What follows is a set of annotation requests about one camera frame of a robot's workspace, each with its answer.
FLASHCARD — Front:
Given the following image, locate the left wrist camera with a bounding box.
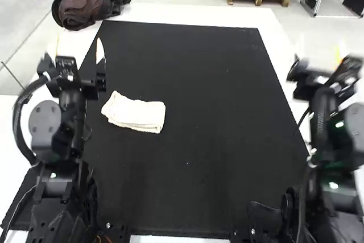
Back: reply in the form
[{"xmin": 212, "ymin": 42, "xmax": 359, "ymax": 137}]
[{"xmin": 55, "ymin": 55, "xmax": 78, "ymax": 83}]

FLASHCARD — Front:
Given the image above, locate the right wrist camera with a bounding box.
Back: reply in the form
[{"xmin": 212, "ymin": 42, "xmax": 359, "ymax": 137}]
[{"xmin": 334, "ymin": 55, "xmax": 364, "ymax": 86}]

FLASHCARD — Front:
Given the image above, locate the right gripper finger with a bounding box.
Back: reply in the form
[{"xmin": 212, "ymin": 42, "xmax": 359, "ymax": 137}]
[
  {"xmin": 285, "ymin": 34, "xmax": 304, "ymax": 82},
  {"xmin": 336, "ymin": 39, "xmax": 345, "ymax": 66}
]

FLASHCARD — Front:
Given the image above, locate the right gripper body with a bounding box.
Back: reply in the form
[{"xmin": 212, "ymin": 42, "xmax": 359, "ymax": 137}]
[{"xmin": 292, "ymin": 65, "xmax": 338, "ymax": 102}]

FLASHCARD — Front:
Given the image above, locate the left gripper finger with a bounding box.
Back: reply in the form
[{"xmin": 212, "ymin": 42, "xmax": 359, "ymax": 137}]
[
  {"xmin": 95, "ymin": 36, "xmax": 108, "ymax": 90},
  {"xmin": 38, "ymin": 34, "xmax": 61, "ymax": 70}
]

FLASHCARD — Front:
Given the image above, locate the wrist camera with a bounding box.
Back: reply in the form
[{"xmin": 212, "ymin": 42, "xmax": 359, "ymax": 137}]
[
  {"xmin": 334, "ymin": 55, "xmax": 364, "ymax": 86},
  {"xmin": 55, "ymin": 55, "xmax": 78, "ymax": 83}
]

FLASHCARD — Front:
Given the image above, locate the black cable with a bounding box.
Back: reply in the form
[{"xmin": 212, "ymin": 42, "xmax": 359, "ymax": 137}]
[
  {"xmin": 297, "ymin": 105, "xmax": 313, "ymax": 129},
  {"xmin": 11, "ymin": 73, "xmax": 62, "ymax": 166}
]

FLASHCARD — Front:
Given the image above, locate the pale towel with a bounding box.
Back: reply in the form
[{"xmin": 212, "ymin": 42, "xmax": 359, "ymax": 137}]
[{"xmin": 101, "ymin": 90, "xmax": 167, "ymax": 135}]

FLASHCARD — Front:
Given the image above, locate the black mat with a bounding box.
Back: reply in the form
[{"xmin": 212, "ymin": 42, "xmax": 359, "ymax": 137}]
[{"xmin": 1, "ymin": 20, "xmax": 313, "ymax": 240}]

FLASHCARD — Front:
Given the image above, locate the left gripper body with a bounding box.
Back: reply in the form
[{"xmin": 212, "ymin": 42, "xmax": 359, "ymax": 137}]
[{"xmin": 48, "ymin": 77, "xmax": 101, "ymax": 101}]

